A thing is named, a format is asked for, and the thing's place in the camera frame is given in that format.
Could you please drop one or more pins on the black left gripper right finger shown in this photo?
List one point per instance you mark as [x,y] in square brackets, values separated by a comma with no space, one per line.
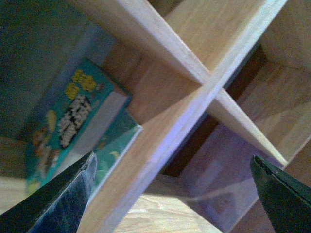
[286,200]

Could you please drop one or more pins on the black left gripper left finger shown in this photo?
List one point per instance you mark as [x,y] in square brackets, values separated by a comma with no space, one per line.
[56,207]

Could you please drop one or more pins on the light wooden shelf cabinet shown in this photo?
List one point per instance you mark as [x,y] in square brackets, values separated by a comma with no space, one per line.
[173,56]

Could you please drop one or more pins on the teal cartoon book lower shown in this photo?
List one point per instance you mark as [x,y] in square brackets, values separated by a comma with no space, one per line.
[114,145]

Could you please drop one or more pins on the teal cartoon book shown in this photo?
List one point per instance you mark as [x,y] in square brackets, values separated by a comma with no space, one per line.
[74,124]
[114,145]

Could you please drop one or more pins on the teal cartoon book upper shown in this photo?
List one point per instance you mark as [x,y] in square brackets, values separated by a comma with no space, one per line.
[74,124]

